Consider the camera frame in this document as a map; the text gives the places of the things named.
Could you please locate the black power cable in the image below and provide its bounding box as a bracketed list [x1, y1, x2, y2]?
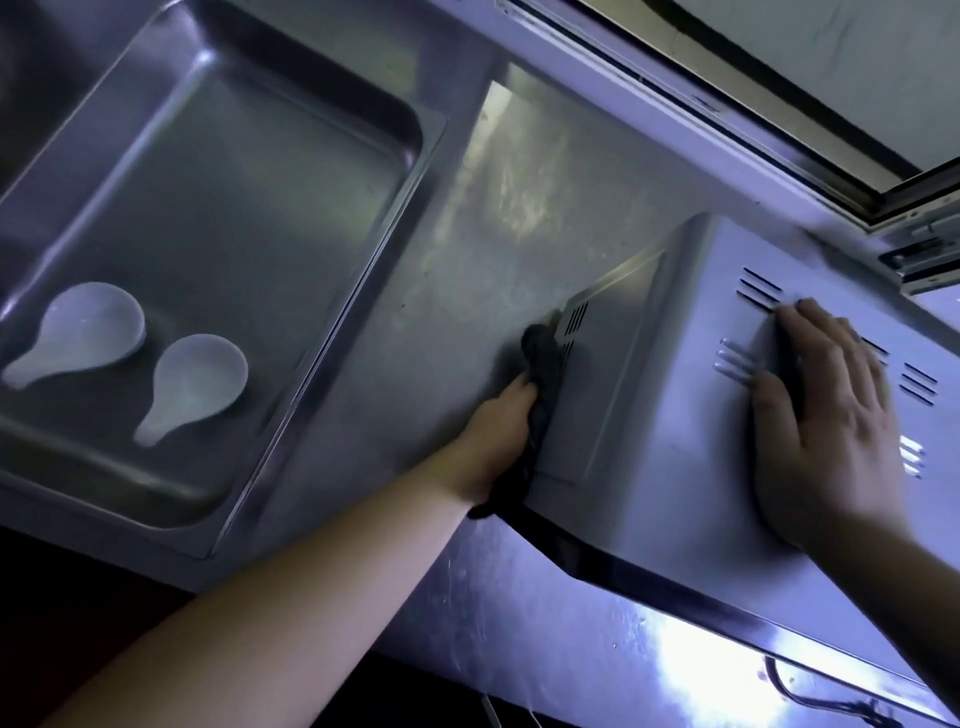
[763, 654, 905, 728]

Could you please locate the white window frame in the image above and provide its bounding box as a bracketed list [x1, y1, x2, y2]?
[419, 0, 960, 309]

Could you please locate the person's left hand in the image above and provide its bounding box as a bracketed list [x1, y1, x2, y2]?
[438, 372, 541, 508]

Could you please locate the silver microwave black door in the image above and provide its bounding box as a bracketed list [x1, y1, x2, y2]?
[521, 212, 960, 725]

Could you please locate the person's right hand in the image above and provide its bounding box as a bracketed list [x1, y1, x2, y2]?
[749, 297, 918, 553]

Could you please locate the white ceramic spoon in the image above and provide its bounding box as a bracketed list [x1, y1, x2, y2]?
[0, 281, 148, 391]
[132, 333, 250, 449]

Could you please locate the person's left forearm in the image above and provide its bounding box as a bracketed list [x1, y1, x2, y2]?
[41, 457, 481, 728]

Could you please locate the hinged white window sash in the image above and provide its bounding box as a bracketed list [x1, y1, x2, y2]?
[869, 161, 960, 298]

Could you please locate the stainless steel tray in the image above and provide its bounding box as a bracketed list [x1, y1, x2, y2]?
[0, 0, 451, 560]

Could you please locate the grey purple cloth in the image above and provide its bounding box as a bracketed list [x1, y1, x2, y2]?
[468, 322, 573, 523]

